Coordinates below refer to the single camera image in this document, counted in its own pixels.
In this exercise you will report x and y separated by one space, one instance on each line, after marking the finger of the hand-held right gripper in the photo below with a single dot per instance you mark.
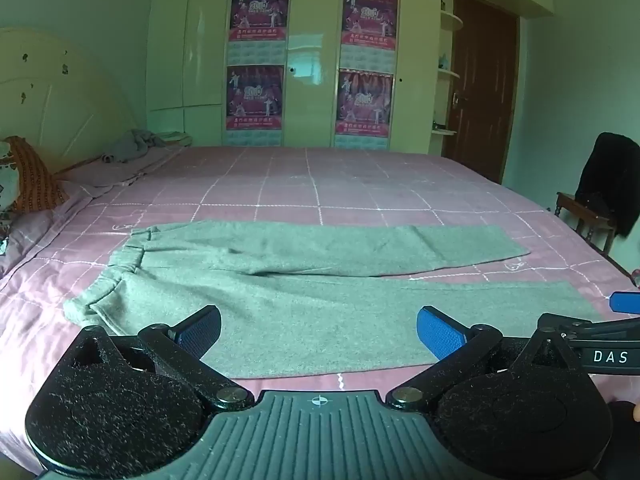
626 303

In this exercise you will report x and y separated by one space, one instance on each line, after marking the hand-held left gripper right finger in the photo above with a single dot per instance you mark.
438 334

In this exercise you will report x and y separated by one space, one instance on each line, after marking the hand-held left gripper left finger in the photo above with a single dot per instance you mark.
200 334

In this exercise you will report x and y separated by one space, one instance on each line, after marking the grey-green pants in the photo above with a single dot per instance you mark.
300 310

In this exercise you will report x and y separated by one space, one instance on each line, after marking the dark wooden chair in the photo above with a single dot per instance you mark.
590 217

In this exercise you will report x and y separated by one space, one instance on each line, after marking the black jacket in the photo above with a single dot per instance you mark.
612 175

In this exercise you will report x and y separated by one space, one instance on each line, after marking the bed with pink checked cover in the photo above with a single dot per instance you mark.
350 185

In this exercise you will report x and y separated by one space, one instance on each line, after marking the purple pillow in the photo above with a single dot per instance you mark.
115 165
30 230

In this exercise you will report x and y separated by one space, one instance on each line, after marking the crumpled grey garment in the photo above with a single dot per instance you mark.
131 144

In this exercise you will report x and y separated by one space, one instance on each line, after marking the orange patterned pillow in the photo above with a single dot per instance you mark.
35 175

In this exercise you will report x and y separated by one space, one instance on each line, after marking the brown wooden door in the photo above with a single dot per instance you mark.
480 85

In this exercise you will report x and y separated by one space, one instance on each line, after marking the cream corner shelf unit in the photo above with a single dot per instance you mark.
447 72

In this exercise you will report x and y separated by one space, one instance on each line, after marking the cream curved headboard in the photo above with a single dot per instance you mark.
70 95

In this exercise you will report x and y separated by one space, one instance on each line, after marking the cream glossy wardrobe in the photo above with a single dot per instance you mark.
310 60

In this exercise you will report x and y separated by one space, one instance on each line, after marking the purple wall poster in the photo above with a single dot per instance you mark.
255 100
369 22
260 15
363 105

